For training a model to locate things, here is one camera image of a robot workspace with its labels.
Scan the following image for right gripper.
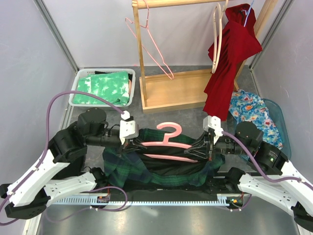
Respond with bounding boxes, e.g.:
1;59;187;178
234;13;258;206
184;128;251;160

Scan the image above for dark green plaid cloth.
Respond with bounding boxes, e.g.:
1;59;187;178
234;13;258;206
102;128;226;189

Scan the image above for pink hanger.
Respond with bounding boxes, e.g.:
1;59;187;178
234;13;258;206
125;0;175;79
142;122;198;163

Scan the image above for floral blue cloth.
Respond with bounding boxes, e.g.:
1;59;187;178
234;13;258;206
229;90;283;149

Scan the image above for red skirt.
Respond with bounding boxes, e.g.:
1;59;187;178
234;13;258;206
203;3;262;121

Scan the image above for light blue wire hanger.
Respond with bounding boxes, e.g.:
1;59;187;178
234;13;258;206
243;0;255;27

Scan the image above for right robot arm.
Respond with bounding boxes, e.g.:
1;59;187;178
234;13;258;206
186;116;313;232

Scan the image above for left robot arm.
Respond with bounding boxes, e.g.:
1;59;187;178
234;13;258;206
0;108;139;220

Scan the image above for beige wooden hanger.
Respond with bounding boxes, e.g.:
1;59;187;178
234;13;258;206
211;0;228;74

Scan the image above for teal plastic basin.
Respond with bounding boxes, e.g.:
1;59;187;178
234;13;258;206
238;98;292;162

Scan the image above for wooden clothes rack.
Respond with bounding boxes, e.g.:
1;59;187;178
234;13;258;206
132;0;279;114

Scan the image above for green white cloth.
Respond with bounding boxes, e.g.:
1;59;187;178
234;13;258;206
74;71;130;106

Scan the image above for black cloth pile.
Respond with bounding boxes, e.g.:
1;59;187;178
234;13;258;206
73;156;86;173

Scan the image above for pink cloth in basket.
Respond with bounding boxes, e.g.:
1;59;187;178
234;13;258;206
129;80;133;95

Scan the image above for white laundry basket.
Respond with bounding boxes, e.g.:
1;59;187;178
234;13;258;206
68;68;136;107

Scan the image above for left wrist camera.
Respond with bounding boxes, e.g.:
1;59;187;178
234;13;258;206
119;111;139;144

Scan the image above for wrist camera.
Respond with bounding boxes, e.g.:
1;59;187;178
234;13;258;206
119;111;139;144
202;116;224;144

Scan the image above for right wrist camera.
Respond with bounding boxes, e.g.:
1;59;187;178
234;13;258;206
202;116;224;144

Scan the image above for slotted cable duct rail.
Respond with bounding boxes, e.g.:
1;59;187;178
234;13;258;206
53;194;238;206

